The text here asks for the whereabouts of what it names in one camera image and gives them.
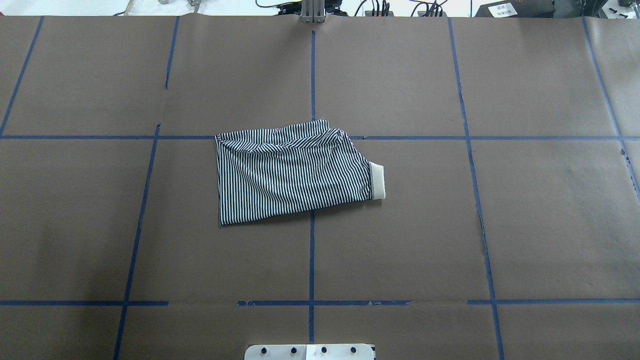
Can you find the navy white striped polo shirt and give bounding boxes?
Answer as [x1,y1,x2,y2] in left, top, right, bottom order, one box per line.
[215,119,386,226]

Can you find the black box with labels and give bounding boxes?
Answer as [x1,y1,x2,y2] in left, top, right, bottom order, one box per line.
[473,0,556,18]

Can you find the aluminium frame post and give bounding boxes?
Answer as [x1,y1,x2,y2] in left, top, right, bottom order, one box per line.
[300,0,326,24]

